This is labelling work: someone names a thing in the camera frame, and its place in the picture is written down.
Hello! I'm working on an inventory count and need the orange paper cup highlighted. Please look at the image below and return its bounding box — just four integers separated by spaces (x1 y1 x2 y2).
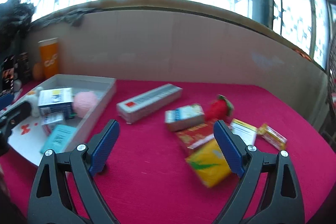
38 38 59 79

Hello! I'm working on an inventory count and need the black plastic bag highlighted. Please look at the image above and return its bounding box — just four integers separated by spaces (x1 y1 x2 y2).
1 2 35 60

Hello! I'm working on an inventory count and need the white cardboard tray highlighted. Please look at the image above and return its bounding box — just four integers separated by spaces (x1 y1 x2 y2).
8 74 116 165

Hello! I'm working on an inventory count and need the red plush strawberry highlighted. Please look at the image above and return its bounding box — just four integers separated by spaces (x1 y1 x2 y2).
205 94 234 121

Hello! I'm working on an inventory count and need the teal booklet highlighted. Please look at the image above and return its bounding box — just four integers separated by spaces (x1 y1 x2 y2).
40 124 76 153

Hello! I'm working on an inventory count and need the yellow green carton box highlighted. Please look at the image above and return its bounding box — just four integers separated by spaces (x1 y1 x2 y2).
185 139 231 188

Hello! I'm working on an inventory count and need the grey liquid sealant box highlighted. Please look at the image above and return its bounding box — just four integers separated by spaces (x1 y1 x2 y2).
116 84 183 124

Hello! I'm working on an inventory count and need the small blue white box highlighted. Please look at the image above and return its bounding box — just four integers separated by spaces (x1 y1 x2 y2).
165 103 205 132

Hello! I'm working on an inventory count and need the wicker hanging chair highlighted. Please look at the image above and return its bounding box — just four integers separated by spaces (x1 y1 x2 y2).
326 35 335 122

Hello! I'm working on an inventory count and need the red Sequoia cigarette box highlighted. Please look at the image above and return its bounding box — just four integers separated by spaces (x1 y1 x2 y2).
175 119 217 155

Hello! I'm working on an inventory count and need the white plush chicken toy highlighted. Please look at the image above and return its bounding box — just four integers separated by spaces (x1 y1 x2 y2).
25 87 43 118

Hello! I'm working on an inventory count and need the gold red snack bar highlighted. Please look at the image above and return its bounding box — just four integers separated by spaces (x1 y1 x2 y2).
257 123 287 151

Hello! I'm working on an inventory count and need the white blue yellow medicine box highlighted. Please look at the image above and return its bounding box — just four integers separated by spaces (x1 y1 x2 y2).
38 88 75 119

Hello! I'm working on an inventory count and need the white red BL medicine box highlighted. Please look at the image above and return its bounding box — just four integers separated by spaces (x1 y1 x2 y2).
41 113 66 136

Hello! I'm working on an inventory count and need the pink fluffy ball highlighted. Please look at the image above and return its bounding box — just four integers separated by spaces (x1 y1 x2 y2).
72 91 98 118

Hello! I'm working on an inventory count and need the orange fruit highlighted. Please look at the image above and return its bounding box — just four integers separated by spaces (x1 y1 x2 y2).
32 63 45 81

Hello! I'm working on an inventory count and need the grey cloth on sill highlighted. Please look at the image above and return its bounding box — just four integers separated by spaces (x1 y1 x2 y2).
30 8 101 30

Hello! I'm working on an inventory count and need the white yellow Glucophage box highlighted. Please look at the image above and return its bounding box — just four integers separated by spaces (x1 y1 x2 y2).
230 119 257 145

